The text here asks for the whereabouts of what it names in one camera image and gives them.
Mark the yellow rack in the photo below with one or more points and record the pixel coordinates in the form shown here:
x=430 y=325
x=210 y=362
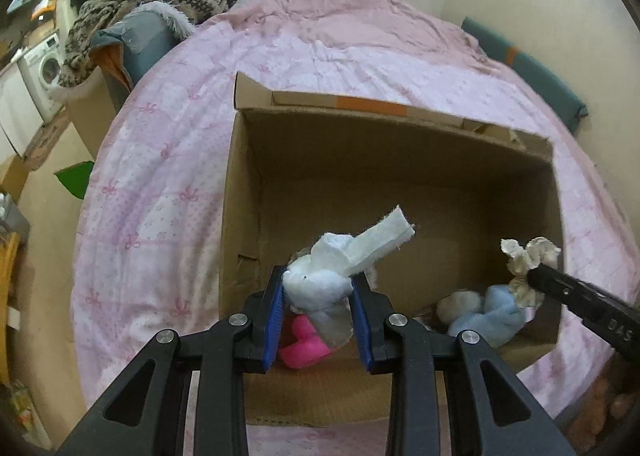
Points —
x=7 y=306

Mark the person's right hand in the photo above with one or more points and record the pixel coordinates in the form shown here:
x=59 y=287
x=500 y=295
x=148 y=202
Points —
x=602 y=403

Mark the white sock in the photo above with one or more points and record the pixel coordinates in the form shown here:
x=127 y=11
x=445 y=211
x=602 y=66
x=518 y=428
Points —
x=325 y=286

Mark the pink plush toy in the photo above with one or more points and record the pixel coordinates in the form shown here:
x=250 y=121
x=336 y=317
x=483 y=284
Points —
x=302 y=348

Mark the brown cardboard box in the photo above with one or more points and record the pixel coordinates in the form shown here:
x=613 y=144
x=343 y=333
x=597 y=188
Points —
x=400 y=176

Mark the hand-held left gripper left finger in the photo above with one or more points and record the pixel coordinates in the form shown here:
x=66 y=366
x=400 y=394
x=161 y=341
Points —
x=275 y=321

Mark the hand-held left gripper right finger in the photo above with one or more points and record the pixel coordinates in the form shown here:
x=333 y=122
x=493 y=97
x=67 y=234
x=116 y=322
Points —
x=361 y=326

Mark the green sheet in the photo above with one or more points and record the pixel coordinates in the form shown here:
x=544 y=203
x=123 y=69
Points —
x=75 y=179

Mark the white washing machine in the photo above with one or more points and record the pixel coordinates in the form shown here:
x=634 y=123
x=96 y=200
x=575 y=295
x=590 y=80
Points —
x=42 y=73

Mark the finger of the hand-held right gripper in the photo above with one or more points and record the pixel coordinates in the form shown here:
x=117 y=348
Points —
x=580 y=296

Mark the beige plush ball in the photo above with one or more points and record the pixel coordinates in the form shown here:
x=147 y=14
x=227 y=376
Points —
x=459 y=307

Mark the light blue plush toy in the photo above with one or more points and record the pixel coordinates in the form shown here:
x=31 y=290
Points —
x=492 y=316

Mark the patterned floor mat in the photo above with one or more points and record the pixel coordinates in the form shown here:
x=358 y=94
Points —
x=47 y=138

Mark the pink patterned bedcover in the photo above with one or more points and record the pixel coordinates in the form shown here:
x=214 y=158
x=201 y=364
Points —
x=190 y=136

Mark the beige storage box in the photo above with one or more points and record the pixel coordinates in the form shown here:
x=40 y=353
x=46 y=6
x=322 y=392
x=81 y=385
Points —
x=92 y=116

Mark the cream fabric scrunchie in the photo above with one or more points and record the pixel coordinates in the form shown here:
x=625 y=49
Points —
x=527 y=256

